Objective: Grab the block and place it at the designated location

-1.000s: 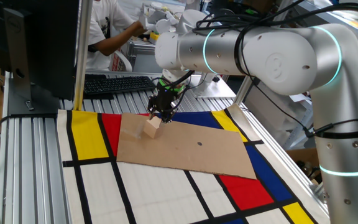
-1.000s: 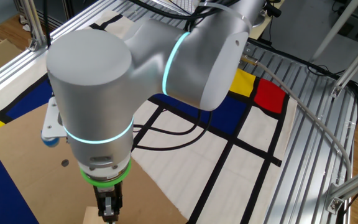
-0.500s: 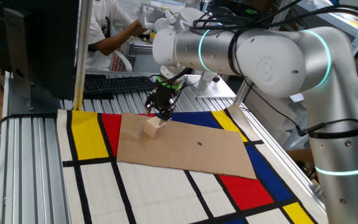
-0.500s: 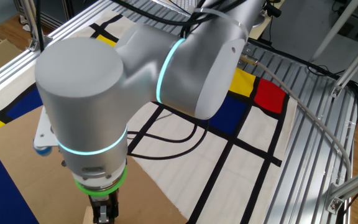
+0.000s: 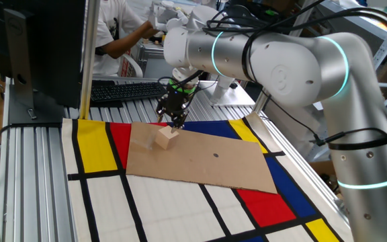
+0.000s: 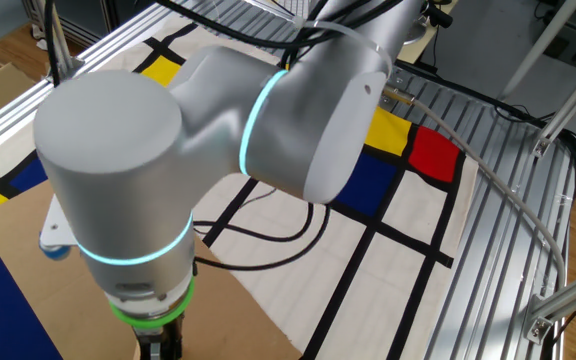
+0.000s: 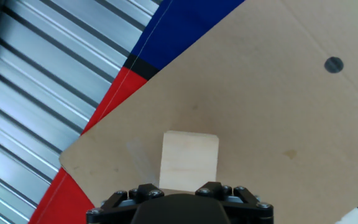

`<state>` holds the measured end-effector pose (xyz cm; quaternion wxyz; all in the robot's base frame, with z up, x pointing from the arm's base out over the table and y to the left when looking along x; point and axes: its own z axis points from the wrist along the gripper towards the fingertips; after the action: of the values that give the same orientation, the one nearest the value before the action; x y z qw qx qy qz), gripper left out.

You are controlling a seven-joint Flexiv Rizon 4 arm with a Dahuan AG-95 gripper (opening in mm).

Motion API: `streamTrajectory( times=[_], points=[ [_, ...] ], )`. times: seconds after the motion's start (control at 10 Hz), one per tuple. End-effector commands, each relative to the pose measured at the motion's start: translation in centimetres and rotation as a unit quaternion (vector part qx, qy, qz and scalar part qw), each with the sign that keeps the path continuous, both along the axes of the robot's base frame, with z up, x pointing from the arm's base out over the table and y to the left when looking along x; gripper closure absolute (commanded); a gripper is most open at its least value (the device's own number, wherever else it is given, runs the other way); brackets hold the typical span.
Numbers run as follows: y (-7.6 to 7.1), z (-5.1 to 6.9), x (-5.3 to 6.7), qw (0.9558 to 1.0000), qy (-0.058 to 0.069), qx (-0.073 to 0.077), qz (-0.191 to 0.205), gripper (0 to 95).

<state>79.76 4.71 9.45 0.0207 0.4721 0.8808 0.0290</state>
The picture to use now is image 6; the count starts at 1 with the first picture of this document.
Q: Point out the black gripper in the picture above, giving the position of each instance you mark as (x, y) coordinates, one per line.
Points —
(173, 345)

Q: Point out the light wooden block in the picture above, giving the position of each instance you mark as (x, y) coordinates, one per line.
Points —
(136, 350)

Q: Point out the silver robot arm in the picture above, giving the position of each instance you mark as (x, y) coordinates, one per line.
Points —
(118, 150)

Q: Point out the colour block patterned cloth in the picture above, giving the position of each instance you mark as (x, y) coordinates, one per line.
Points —
(408, 210)

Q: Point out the brown cardboard sheet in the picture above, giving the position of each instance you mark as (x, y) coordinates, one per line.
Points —
(238, 320)

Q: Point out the white zip tie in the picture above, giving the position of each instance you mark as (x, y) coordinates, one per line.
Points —
(338, 27)

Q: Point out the tan wooden board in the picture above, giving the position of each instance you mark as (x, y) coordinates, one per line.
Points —
(415, 52)

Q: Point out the black webcam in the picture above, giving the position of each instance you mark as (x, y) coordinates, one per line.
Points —
(438, 17)

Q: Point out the grey slanted pole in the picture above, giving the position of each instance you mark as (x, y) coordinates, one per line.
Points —
(538, 50)

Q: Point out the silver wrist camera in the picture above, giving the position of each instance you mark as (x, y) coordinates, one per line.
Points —
(55, 230)

